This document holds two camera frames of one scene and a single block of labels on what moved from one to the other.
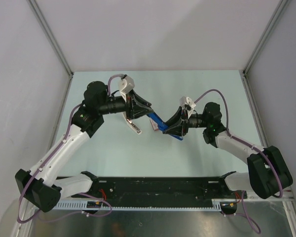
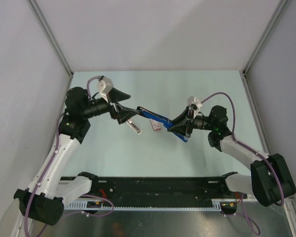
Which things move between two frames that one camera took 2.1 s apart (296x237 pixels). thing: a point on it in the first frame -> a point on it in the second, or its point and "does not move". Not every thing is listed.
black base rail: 158,191 does not move
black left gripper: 130,108 -> 122,113
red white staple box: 154,124 does not move
